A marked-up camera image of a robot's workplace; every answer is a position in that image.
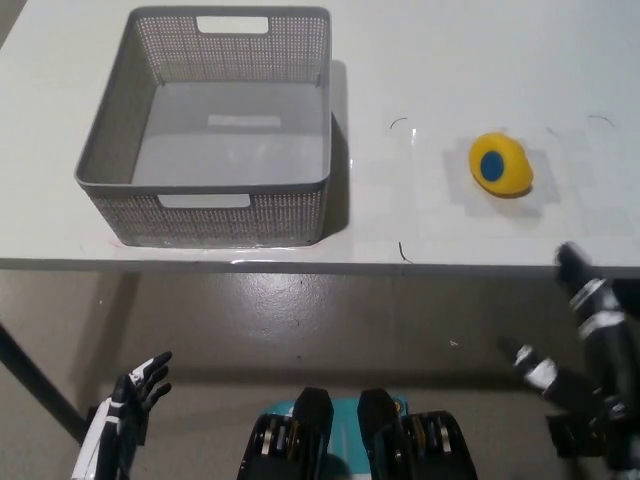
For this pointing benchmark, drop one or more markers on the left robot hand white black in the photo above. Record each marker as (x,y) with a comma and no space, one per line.
(102,425)

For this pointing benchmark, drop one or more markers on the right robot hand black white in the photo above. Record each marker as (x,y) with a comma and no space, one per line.
(607,350)

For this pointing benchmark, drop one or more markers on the yellow duck toy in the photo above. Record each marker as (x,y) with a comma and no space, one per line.
(512,172)

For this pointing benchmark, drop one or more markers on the black table leg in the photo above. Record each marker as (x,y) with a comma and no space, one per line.
(627,300)
(40,380)

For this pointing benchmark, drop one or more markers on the grey translucent tape patch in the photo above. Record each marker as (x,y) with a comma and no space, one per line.
(460,180)

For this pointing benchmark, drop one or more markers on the grey perforated plastic basket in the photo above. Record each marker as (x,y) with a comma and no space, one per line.
(225,150)

